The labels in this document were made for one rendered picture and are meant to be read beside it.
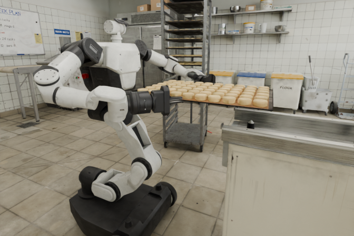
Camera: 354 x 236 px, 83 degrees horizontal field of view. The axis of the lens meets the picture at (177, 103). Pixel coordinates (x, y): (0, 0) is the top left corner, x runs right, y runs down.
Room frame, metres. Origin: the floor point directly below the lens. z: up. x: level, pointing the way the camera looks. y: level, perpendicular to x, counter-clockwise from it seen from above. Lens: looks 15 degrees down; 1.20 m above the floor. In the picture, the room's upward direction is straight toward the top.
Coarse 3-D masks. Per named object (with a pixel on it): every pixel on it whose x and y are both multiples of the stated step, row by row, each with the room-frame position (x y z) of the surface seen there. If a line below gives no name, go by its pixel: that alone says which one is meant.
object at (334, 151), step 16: (224, 128) 0.76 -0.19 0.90; (240, 128) 0.75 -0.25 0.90; (256, 144) 0.70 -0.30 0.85; (272, 144) 0.68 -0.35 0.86; (288, 144) 0.66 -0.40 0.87; (304, 144) 0.64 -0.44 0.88; (320, 144) 0.62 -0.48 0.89; (336, 144) 0.60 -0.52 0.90; (352, 144) 0.60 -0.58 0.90; (336, 160) 0.60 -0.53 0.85; (352, 160) 0.58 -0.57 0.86
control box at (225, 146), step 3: (234, 123) 0.97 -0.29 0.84; (237, 123) 0.97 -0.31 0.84; (225, 141) 0.79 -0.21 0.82; (225, 144) 0.79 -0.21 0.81; (228, 144) 0.79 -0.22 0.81; (225, 147) 0.79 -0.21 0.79; (228, 147) 0.79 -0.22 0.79; (225, 150) 0.79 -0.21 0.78; (222, 153) 0.80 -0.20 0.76; (225, 153) 0.79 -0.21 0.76; (222, 156) 0.80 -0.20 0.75; (225, 156) 0.79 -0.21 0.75; (222, 159) 0.80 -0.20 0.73; (225, 159) 0.79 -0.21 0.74; (222, 162) 0.80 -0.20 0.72; (225, 162) 0.79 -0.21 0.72; (222, 165) 0.80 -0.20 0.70; (225, 165) 0.79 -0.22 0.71
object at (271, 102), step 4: (272, 88) 1.02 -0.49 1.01; (272, 92) 0.93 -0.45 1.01; (272, 96) 0.85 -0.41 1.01; (180, 100) 0.80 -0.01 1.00; (184, 100) 0.79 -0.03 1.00; (188, 100) 0.79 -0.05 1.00; (272, 100) 0.78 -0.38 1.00; (216, 104) 0.74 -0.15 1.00; (220, 104) 0.73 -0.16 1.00; (224, 104) 0.73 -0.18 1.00; (272, 104) 0.72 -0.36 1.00; (248, 108) 0.69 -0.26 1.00; (252, 108) 0.69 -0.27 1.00; (256, 108) 0.68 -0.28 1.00; (272, 108) 0.68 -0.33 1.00
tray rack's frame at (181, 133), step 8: (176, 16) 2.86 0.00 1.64; (192, 16) 2.84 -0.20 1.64; (208, 40) 2.76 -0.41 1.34; (208, 48) 2.76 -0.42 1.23; (208, 56) 2.76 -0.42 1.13; (208, 64) 2.76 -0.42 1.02; (208, 72) 2.76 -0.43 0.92; (176, 104) 2.86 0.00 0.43; (176, 128) 2.64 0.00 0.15; (184, 128) 2.64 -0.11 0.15; (192, 128) 2.64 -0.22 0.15; (168, 136) 2.35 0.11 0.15; (176, 136) 2.35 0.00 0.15; (184, 136) 2.35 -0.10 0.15; (192, 136) 2.35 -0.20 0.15
